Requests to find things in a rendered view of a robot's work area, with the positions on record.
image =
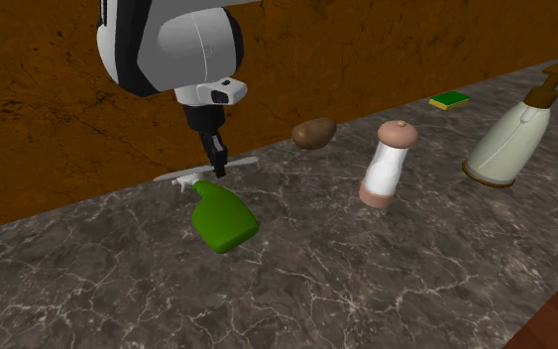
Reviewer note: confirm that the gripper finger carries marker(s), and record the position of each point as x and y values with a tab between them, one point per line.
216	153

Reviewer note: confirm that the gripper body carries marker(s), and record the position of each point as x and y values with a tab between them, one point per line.
204	118

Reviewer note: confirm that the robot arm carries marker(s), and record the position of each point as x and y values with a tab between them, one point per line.
182	43

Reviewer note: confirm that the silver butter knife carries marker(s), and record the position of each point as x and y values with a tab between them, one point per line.
240	162

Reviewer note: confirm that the green spray bottle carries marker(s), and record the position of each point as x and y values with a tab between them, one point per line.
223	220

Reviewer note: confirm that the brown potato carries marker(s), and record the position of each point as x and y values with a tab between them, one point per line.
313	133

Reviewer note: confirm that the white salt shaker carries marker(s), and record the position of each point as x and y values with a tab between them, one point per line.
387	164

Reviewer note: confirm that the green and yellow sponge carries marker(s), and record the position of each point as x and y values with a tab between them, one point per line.
448	99

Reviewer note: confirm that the cream soap dispenser bottle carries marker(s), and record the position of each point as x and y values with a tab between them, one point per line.
508	142

